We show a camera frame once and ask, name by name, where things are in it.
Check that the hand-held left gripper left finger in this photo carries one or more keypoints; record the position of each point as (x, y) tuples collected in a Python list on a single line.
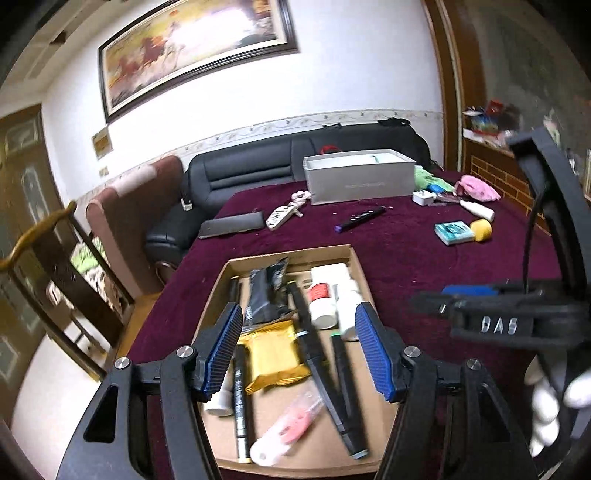
[(224, 350)]

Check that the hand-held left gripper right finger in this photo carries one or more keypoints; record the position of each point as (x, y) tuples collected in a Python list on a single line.
[(376, 355)]

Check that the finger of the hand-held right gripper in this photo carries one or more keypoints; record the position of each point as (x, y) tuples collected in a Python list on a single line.
[(429, 302), (466, 290)]

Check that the yellow snack packet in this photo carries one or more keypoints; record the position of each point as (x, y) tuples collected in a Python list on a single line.
[(272, 357)]

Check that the small white tube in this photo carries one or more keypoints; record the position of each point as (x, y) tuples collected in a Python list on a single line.
[(219, 401)]

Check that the plain white bottle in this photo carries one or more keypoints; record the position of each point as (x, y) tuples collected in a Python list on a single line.
[(346, 309)]

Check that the black marker yellow cap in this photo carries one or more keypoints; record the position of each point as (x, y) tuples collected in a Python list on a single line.
[(241, 410)]

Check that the black snack packet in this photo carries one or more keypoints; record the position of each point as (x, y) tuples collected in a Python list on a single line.
[(263, 295)]

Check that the black marker olive cap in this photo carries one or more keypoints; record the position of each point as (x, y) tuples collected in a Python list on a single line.
[(307, 332)]

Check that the white bottle red label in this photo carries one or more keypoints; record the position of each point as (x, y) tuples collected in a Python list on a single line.
[(322, 304)]

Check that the red item clear package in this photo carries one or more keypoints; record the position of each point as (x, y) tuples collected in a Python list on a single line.
[(286, 424)]

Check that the brown cardboard box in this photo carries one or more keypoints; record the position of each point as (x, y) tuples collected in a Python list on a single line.
[(277, 256)]

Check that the person's right hand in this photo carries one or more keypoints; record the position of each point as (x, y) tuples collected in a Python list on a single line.
[(545, 401)]

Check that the teal packet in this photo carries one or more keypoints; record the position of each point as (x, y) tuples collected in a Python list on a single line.
[(455, 233)]

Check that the yellow roll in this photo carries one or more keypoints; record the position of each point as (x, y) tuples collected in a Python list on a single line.
[(481, 230)]

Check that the white plastic tube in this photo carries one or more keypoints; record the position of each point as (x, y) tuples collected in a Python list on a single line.
[(480, 211)]

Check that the small white charger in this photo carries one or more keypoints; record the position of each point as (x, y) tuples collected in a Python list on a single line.
[(422, 198)]

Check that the pink cloth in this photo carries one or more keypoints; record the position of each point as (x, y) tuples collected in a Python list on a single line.
[(478, 189)]

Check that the small blue item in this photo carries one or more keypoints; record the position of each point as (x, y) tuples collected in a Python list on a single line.
[(436, 188)]

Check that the black marker purple cap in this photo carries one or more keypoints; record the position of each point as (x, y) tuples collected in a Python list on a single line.
[(362, 217)]

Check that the green plastic item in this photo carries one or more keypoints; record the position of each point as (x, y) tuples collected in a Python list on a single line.
[(427, 177)]

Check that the black smartphone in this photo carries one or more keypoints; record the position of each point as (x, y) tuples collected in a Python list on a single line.
[(231, 226)]

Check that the grey rectangular box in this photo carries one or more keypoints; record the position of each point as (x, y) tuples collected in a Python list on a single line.
[(360, 184)]

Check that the white car key fob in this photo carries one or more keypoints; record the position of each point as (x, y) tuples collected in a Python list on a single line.
[(278, 218)]

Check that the white plastic clip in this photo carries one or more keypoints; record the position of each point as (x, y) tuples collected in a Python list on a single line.
[(187, 203)]

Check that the printed green white cushion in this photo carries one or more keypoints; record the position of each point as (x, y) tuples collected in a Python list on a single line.
[(90, 267)]

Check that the brown upholstered armchair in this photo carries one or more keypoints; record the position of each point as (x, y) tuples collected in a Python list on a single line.
[(120, 221)]

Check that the wooden shelf with clutter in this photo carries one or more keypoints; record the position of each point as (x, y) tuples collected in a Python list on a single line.
[(485, 122)]

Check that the black leather sofa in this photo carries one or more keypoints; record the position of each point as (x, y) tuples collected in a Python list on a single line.
[(249, 175)]

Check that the red black object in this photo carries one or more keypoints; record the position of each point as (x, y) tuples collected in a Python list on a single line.
[(328, 148)]

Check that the black item on sofa back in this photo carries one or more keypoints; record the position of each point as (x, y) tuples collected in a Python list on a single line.
[(392, 122)]

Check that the wooden chair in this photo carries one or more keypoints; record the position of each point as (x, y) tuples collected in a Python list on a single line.
[(37, 233)]

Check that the framed horse painting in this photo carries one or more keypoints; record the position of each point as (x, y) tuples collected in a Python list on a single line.
[(184, 50)]

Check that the yellow wall plaque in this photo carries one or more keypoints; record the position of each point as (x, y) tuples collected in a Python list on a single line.
[(102, 144)]

